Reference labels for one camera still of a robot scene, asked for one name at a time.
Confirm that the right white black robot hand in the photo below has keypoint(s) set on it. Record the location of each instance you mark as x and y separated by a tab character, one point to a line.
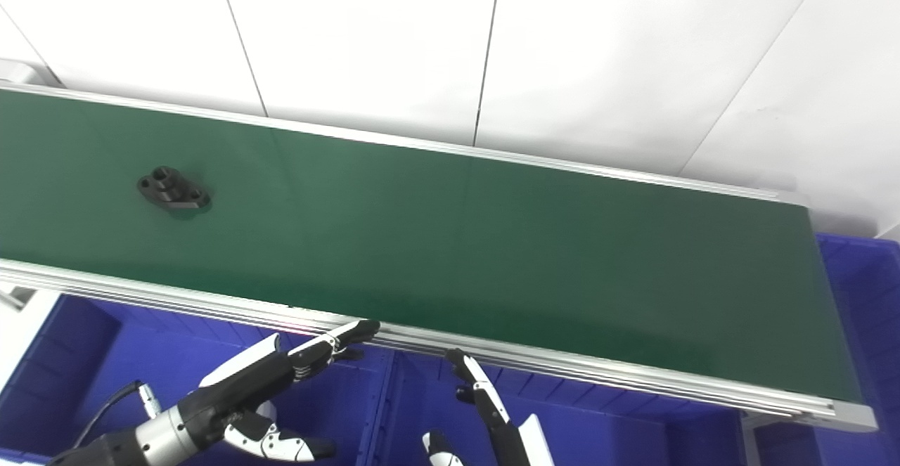
517	448

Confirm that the green conveyor belt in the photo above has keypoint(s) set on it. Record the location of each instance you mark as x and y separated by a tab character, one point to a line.
633	380
457	241

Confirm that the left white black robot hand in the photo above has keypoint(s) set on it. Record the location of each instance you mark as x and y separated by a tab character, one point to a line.
239	389

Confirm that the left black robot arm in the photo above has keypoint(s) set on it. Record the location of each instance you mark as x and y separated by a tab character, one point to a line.
112	452

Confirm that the black flanged metal part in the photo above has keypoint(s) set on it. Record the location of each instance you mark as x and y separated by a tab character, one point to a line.
176	195

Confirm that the large blue plastic bin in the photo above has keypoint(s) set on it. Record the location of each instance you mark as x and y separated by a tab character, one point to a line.
865	311

